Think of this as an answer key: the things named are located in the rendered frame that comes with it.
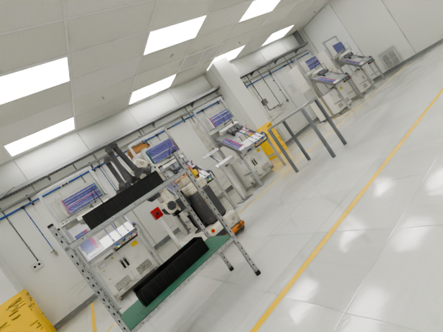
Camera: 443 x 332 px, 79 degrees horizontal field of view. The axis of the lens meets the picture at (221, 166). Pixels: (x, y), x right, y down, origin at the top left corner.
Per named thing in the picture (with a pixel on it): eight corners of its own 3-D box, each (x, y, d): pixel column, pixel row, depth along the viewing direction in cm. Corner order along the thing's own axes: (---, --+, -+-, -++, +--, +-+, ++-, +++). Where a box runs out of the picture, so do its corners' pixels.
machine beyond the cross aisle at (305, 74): (366, 95, 699) (325, 35, 692) (352, 108, 657) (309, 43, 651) (325, 117, 817) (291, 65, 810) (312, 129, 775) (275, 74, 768)
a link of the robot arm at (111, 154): (109, 144, 275) (109, 147, 285) (104, 147, 273) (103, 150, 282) (132, 179, 276) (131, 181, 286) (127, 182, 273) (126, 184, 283)
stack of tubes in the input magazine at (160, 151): (178, 149, 479) (169, 137, 478) (155, 163, 453) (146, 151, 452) (176, 151, 489) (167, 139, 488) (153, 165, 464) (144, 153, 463)
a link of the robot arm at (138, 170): (114, 139, 279) (114, 142, 288) (103, 147, 273) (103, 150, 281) (144, 171, 283) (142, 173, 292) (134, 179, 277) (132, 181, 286)
